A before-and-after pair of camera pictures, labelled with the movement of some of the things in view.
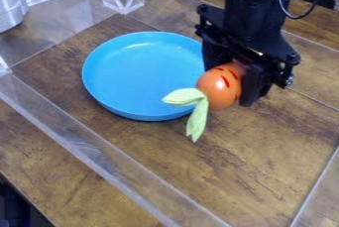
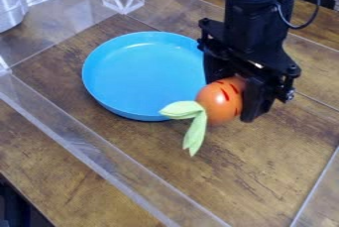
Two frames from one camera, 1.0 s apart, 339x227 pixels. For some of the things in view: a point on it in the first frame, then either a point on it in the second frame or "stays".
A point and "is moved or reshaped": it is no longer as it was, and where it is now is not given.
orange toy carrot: x=218 y=93 is moved or reshaped
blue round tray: x=132 y=68 stays
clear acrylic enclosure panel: x=115 y=166 stays
